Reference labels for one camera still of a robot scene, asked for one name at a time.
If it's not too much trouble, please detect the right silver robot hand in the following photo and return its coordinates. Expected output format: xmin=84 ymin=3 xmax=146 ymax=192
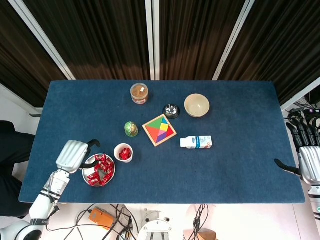
xmin=274 ymin=118 xmax=320 ymax=186

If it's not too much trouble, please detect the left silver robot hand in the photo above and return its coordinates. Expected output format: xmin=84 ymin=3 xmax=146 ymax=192
xmin=55 ymin=138 xmax=101 ymax=175

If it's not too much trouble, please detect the white plate of candies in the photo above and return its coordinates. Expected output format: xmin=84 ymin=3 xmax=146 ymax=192
xmin=81 ymin=153 xmax=116 ymax=188

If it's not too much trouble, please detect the white paper cup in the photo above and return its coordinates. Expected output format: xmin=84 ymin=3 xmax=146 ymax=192
xmin=113 ymin=143 xmax=134 ymax=164

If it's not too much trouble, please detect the black fabric object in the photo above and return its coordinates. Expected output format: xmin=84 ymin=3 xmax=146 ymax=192
xmin=0 ymin=120 xmax=36 ymax=218

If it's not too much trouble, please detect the green gold nesting doll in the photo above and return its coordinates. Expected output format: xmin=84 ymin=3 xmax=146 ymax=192
xmin=124 ymin=121 xmax=140 ymax=138

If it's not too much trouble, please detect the orange control box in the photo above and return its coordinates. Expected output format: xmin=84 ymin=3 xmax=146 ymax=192
xmin=88 ymin=206 xmax=116 ymax=231

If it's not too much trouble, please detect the blue felt tablecloth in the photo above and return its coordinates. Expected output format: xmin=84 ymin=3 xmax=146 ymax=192
xmin=18 ymin=79 xmax=307 ymax=205

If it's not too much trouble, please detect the large orange tangram triangle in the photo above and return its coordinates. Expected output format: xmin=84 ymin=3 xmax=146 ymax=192
xmin=145 ymin=125 xmax=161 ymax=144

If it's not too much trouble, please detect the wooden tangram tray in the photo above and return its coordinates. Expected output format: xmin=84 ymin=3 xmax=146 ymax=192
xmin=141 ymin=113 xmax=178 ymax=148

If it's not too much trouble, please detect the green tangram triangle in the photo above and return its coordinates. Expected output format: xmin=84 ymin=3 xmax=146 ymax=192
xmin=145 ymin=116 xmax=164 ymax=131

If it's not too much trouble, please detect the clear plastic snack jar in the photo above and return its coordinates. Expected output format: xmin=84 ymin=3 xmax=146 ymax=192
xmin=130 ymin=83 xmax=150 ymax=105

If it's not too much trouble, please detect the white robot torso base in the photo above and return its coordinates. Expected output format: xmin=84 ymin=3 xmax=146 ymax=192
xmin=137 ymin=209 xmax=174 ymax=240

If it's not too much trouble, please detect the white milk bottle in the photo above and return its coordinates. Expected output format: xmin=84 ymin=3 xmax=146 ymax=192
xmin=179 ymin=135 xmax=213 ymax=150

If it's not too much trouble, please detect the dark brown curtain panel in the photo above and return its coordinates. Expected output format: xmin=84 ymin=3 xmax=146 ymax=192
xmin=159 ymin=0 xmax=247 ymax=81
xmin=23 ymin=0 xmax=152 ymax=81
xmin=217 ymin=0 xmax=320 ymax=106
xmin=0 ymin=0 xmax=68 ymax=108

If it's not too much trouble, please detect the beige bowl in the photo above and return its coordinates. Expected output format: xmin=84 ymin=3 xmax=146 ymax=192
xmin=184 ymin=93 xmax=211 ymax=118

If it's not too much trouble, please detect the black cable bundle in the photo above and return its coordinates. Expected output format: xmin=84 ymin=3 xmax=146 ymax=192
xmin=287 ymin=92 xmax=320 ymax=126

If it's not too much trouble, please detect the grey metal bracket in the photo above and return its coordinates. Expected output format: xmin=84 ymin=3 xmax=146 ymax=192
xmin=29 ymin=107 xmax=44 ymax=118

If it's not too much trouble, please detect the white metal frame post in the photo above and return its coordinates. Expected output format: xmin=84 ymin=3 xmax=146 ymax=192
xmin=145 ymin=0 xmax=156 ymax=81
xmin=279 ymin=76 xmax=320 ymax=112
xmin=211 ymin=0 xmax=256 ymax=81
xmin=7 ymin=0 xmax=76 ymax=81
xmin=0 ymin=83 xmax=44 ymax=111
xmin=152 ymin=0 xmax=161 ymax=81

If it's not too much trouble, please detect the black floor cable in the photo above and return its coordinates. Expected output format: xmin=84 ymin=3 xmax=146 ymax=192
xmin=47 ymin=203 xmax=138 ymax=240
xmin=192 ymin=203 xmax=210 ymax=240

